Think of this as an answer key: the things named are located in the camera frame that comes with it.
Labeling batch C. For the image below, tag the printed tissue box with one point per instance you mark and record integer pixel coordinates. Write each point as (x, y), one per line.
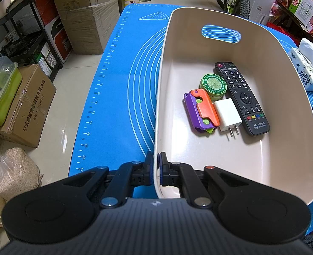
(305, 69)

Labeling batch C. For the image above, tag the black remote control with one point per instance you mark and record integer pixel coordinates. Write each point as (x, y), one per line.
(244, 98)

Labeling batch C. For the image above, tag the black metal rack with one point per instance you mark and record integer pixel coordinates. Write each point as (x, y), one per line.
(21, 13)

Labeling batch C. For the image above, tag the brown printed cardboard box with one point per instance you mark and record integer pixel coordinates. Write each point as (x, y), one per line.
(31, 106)

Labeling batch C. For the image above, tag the green white carton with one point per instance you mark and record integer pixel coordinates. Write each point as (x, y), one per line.
(305, 8)

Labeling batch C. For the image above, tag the plastic-wrapped cardboard box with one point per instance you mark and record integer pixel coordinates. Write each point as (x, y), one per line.
(90, 29)

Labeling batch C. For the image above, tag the orange purple toy knife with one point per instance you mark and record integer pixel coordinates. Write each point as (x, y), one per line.
(199, 111)

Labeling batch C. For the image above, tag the red appliance box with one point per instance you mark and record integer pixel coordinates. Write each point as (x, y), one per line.
(59, 39)

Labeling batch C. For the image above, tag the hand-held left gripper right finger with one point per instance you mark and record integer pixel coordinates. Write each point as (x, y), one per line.
(160, 167)

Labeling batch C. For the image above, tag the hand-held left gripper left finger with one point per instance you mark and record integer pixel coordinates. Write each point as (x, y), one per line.
(151, 168)

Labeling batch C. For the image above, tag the green lunch box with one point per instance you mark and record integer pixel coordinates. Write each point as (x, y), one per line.
(0, 98)

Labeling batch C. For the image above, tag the white plug charger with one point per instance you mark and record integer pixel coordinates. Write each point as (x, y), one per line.
(226, 115)

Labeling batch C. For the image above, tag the beige plastic storage bin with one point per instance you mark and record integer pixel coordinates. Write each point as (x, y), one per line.
(278, 111)

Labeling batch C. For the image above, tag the clear bag of grain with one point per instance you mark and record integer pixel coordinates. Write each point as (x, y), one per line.
(15, 175)

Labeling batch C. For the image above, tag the white chest freezer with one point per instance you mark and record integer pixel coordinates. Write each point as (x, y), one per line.
(257, 10)

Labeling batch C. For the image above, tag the blue silicone baking mat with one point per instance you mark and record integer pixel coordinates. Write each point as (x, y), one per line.
(119, 98)

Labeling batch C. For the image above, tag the green round tin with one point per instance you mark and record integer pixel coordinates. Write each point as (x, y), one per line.
(213, 86)

